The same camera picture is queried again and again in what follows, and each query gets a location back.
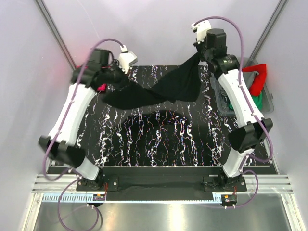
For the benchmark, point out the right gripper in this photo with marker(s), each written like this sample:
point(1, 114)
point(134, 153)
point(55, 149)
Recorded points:
point(198, 45)

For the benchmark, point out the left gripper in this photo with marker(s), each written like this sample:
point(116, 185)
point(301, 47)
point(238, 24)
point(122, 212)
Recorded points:
point(124, 79)

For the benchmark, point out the black t-shirt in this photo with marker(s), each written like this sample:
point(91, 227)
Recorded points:
point(180, 84)

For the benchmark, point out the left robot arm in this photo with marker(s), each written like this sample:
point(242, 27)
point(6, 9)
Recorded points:
point(59, 145)

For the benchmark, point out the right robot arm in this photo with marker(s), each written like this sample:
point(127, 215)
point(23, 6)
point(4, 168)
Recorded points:
point(252, 126)

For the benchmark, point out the pink folded t-shirt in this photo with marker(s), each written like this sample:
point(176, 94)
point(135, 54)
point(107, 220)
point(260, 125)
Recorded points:
point(102, 88)

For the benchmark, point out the grey t-shirt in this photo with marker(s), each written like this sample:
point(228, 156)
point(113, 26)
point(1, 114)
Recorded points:
point(249, 78)

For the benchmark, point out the clear plastic bin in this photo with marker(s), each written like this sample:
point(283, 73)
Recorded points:
point(223, 102)

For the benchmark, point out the red t-shirt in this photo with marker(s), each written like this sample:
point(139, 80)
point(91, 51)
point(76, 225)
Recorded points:
point(259, 81)

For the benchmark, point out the green t-shirt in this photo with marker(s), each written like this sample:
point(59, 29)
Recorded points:
point(258, 101)

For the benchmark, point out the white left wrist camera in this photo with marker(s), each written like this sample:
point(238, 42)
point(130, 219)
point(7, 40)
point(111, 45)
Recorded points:
point(126, 59)

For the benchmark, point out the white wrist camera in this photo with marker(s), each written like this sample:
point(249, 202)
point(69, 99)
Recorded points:
point(126, 59)
point(201, 29)

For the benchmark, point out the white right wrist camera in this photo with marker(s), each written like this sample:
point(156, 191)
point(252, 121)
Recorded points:
point(201, 29)

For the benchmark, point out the left aluminium corner post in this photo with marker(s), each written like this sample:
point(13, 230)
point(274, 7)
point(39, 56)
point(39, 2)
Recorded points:
point(55, 32)

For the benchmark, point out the aluminium corner post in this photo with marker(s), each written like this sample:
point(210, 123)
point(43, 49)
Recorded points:
point(268, 28)
point(55, 32)

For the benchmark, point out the right aluminium corner post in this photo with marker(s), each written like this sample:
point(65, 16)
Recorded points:
point(268, 28)

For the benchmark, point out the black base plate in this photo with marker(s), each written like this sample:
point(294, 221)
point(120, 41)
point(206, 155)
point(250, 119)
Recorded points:
point(155, 195)

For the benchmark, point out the aluminium frame rail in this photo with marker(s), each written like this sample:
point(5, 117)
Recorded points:
point(247, 183)

